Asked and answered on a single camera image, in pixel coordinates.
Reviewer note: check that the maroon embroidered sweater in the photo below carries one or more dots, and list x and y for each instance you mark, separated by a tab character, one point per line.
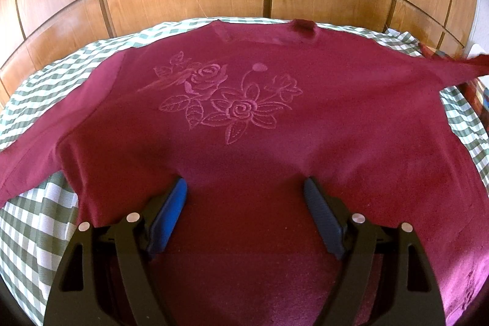
244	142

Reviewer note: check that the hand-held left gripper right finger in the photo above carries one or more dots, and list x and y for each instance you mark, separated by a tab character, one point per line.
317	203

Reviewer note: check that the green checked bed sheet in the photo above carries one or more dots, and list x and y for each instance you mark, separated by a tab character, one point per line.
34	226

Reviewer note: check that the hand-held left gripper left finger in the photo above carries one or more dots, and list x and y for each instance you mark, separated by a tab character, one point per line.
172	203

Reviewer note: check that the red plaid cloth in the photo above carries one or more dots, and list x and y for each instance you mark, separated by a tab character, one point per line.
476	91

